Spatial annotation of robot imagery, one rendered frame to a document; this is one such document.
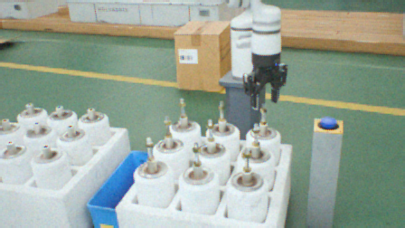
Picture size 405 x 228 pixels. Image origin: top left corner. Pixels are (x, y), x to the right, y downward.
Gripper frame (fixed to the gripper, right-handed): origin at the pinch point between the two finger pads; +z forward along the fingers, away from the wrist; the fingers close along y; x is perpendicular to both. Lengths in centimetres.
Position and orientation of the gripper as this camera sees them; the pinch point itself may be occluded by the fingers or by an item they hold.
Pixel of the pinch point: (265, 100)
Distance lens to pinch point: 108.6
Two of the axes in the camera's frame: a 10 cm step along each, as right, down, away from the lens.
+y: 8.3, -2.8, 4.8
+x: -5.5, -3.4, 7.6
